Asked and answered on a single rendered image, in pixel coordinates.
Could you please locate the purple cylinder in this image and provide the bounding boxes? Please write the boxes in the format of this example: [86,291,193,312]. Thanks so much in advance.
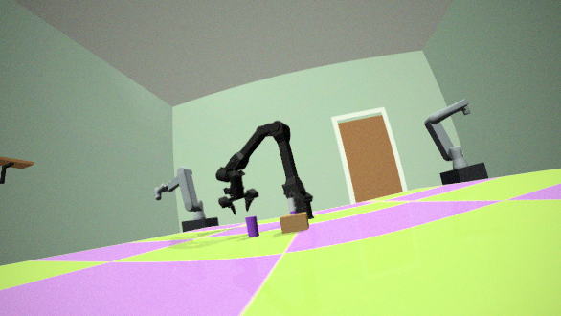
[245,216,259,237]

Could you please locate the tan wooden block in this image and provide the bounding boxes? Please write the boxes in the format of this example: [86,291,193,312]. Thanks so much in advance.
[280,213,309,234]

